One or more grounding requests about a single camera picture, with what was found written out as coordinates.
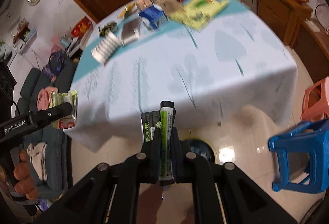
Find light green snack packet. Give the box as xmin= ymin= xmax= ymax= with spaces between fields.
xmin=50 ymin=90 xmax=78 ymax=129

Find green black snack wrapper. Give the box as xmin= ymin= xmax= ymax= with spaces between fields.
xmin=140 ymin=101 xmax=176 ymax=186

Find black gold wrapper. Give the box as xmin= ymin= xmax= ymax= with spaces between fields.
xmin=99 ymin=21 xmax=118 ymax=37

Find yellow orange snack bag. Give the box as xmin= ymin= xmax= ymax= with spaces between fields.
xmin=117 ymin=2 xmax=136 ymax=19

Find yellow rim trash bin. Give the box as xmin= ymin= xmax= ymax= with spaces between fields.
xmin=181 ymin=138 xmax=216 ymax=163

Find person's left hand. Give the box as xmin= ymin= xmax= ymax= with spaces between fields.
xmin=13 ymin=149 xmax=38 ymax=201

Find pink clothes on sofa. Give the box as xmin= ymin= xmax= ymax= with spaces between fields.
xmin=36 ymin=86 xmax=58 ymax=111

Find white cloth on sofa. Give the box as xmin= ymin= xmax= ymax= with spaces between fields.
xmin=27 ymin=142 xmax=47 ymax=181

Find grey checked paper cup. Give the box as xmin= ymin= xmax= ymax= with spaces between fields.
xmin=92 ymin=32 xmax=123 ymax=65

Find tree pattern tablecloth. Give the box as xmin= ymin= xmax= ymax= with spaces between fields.
xmin=65 ymin=0 xmax=297 ymax=152

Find red gift box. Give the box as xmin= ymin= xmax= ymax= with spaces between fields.
xmin=70 ymin=16 xmax=93 ymax=37

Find grey brown flat box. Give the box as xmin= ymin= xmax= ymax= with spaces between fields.
xmin=121 ymin=17 xmax=140 ymax=45

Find blue tissue pack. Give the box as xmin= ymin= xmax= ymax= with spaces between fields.
xmin=139 ymin=5 xmax=168 ymax=30

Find yellow plastic bag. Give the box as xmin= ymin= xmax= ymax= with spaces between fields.
xmin=169 ymin=0 xmax=230 ymax=30

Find blue plastic stool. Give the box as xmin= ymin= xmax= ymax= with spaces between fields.
xmin=268 ymin=119 xmax=328 ymax=194

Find beige patterned small box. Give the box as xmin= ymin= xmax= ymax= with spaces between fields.
xmin=136 ymin=0 xmax=153 ymax=11

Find pink plastic stool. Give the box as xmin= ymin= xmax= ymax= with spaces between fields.
xmin=301 ymin=77 xmax=328 ymax=122

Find wooden side cabinet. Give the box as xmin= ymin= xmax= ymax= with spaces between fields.
xmin=257 ymin=0 xmax=313 ymax=46

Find wooden tv console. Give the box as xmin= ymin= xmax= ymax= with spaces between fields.
xmin=291 ymin=19 xmax=328 ymax=83

